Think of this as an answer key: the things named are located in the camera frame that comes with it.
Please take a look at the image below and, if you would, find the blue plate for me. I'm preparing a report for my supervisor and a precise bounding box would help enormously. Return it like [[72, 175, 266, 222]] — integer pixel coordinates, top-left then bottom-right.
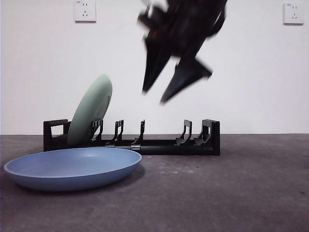
[[3, 147, 142, 192]]

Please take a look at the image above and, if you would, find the green plate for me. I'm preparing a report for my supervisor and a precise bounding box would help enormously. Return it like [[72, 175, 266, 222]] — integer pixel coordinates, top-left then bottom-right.
[[67, 74, 113, 145]]

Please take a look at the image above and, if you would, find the white wall socket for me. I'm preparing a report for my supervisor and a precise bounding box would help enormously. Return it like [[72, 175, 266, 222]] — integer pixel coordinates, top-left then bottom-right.
[[74, 0, 97, 24], [283, 2, 304, 25]]

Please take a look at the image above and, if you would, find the black plate rack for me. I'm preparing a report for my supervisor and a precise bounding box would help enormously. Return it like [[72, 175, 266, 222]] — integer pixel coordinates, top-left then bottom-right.
[[42, 118, 221, 156]]

